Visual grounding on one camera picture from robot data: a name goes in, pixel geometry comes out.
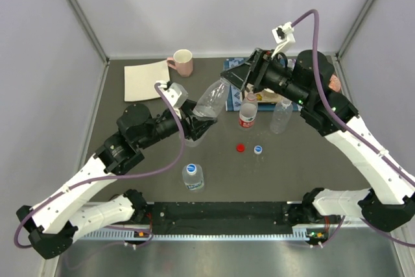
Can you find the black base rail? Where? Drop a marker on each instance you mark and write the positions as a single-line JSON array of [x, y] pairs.
[[190, 217]]

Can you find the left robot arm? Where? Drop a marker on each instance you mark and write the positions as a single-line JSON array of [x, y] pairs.
[[56, 223]]

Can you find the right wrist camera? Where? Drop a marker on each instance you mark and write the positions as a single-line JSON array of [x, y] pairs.
[[284, 37]]

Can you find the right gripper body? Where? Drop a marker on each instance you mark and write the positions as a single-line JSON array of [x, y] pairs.
[[260, 65]]

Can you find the white square plate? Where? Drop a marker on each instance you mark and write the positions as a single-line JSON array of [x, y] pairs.
[[139, 80]]

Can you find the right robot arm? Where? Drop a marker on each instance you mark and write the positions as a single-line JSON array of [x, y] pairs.
[[389, 201]]

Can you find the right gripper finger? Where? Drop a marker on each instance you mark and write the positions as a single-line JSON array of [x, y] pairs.
[[241, 77], [252, 59]]

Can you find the small blue-cap water bottle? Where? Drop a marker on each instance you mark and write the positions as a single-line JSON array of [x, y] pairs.
[[193, 177]]

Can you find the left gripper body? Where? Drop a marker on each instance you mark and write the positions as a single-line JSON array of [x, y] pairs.
[[187, 126]]

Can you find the white-cap red-label bottle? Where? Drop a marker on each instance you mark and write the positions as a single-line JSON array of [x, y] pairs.
[[213, 100]]

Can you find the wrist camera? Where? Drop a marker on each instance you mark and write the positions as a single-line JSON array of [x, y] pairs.
[[174, 92], [284, 37]]

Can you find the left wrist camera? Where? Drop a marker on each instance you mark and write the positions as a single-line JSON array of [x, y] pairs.
[[174, 92]]

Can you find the blue patterned placemat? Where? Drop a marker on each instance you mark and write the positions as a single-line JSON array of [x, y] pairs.
[[235, 97]]

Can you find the red bottle cap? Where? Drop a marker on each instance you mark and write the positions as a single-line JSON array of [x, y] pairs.
[[240, 147]]

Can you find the floral square plate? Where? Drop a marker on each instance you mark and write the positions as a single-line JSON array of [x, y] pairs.
[[265, 96]]

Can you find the red patterned bowl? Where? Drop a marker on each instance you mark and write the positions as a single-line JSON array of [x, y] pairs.
[[334, 83]]

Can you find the pink mug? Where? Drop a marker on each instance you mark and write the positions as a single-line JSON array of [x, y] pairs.
[[182, 62]]

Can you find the red-cap red-label bottle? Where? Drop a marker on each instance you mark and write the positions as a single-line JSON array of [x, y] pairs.
[[248, 111]]

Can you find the clear label-free plastic bottle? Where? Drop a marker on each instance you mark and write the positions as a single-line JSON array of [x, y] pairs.
[[281, 116]]

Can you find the blue white bottle cap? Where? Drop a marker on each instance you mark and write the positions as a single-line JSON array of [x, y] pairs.
[[258, 149]]

